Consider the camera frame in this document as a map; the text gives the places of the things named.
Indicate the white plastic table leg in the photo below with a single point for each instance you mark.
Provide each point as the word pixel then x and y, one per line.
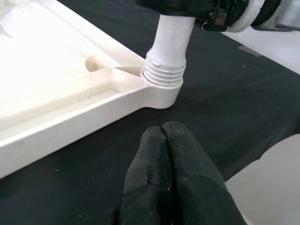
pixel 171 42

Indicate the grey tape strip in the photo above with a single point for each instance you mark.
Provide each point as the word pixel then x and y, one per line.
pixel 249 51

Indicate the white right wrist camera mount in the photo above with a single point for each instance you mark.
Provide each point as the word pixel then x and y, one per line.
pixel 248 16

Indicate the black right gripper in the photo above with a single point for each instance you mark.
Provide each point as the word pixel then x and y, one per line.
pixel 220 16

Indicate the black table cloth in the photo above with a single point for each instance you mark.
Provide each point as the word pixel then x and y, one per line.
pixel 234 105

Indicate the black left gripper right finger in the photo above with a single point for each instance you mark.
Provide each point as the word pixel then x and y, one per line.
pixel 199 192

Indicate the white plastic table top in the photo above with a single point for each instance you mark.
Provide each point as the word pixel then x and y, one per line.
pixel 47 93

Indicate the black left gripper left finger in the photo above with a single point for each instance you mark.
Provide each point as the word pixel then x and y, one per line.
pixel 147 182

